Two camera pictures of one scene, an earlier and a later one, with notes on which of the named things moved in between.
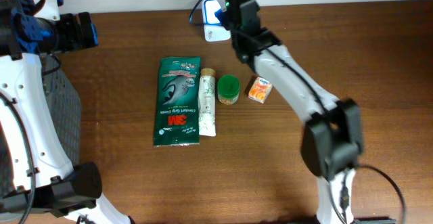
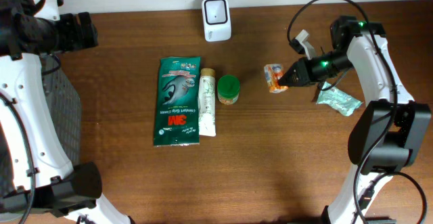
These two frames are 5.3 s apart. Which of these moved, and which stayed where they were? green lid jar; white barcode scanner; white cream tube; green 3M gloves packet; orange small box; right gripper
Moved: right gripper; orange small box
Stayed: white cream tube; white barcode scanner; green 3M gloves packet; green lid jar
